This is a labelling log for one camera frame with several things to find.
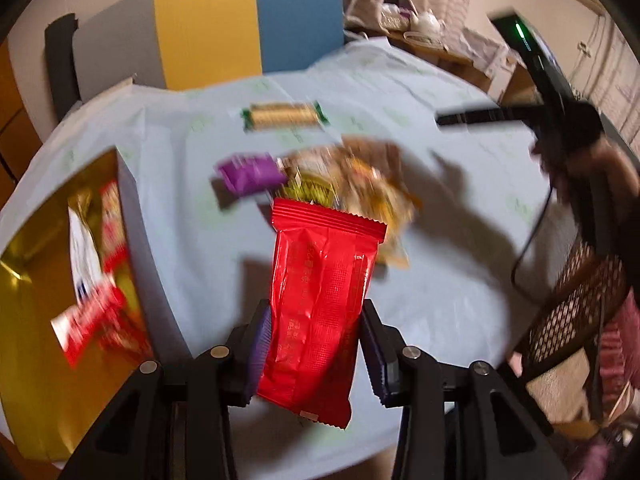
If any person right hand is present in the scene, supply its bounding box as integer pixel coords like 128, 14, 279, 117
530, 136, 639, 268

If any brown dried meat packet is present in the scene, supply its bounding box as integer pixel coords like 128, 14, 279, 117
342, 134, 401, 180

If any white blue tube sachet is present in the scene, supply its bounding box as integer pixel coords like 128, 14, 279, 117
67, 207, 102, 304

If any chipmunk grain bar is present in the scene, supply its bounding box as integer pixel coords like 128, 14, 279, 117
101, 180, 129, 273

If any orange zip seed bag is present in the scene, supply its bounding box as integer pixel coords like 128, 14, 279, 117
338, 155, 416, 269

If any tissue box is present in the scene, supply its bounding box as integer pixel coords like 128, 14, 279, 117
380, 3, 413, 32

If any black cable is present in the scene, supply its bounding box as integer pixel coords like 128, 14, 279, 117
508, 184, 557, 306

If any purple snack packet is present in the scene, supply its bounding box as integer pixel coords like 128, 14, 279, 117
216, 154, 288, 197

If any wooden side table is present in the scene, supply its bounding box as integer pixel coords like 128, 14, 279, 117
347, 26, 539, 105

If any round tray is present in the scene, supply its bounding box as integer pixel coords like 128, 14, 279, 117
402, 30, 447, 51

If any green cracker packet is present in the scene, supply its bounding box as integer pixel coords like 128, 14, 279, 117
241, 102, 329, 131

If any grey yellow blue chair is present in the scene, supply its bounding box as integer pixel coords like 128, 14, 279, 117
44, 0, 344, 119

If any white red Rosekiss packet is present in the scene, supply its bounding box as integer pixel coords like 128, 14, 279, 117
50, 274, 126, 368

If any golden tin box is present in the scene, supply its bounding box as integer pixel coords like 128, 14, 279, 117
1, 148, 191, 463

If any large red snack packet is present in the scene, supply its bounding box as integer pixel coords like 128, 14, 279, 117
257, 198, 386, 429

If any pale blue smiley tablecloth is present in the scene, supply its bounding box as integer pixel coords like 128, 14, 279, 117
1, 40, 575, 479

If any brown chocolate bread packet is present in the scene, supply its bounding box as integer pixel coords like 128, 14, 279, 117
272, 146, 345, 210

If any small red candy packet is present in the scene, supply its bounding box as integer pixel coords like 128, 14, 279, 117
99, 298, 153, 361

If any white teapot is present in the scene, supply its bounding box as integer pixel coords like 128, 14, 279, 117
410, 9, 446, 38

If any wicker chair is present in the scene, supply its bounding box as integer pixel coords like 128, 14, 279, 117
515, 240, 630, 382

